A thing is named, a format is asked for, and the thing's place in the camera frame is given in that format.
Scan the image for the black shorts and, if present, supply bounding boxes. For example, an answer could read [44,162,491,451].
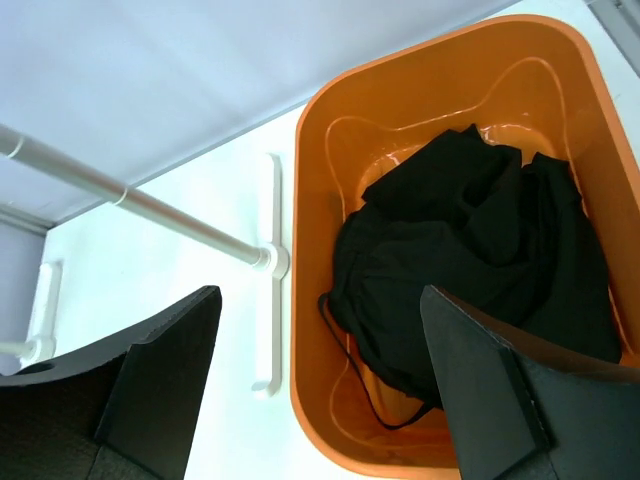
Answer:
[318,126,622,416]

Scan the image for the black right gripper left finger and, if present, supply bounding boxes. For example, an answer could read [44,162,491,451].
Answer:
[1,286,222,479]

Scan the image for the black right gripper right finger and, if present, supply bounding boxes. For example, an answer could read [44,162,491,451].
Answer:
[420,286,639,479]

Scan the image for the orange plastic basket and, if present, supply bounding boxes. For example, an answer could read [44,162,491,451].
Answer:
[291,14,639,479]

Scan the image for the silver clothes rack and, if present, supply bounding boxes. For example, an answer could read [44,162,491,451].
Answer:
[1,125,290,399]

